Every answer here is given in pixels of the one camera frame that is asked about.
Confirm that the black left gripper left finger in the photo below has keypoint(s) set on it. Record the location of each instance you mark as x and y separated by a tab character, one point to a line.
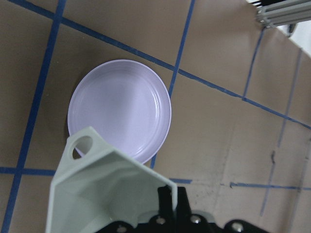
165	202

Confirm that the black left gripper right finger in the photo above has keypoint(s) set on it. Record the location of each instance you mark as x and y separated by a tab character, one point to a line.
183	206

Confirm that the white faceted cup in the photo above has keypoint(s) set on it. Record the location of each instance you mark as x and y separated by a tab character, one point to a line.
95	184

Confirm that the lilac round plate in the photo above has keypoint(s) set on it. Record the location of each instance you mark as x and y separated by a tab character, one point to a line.
127	104

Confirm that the aluminium frame post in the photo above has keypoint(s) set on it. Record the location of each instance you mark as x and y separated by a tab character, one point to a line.
274	13

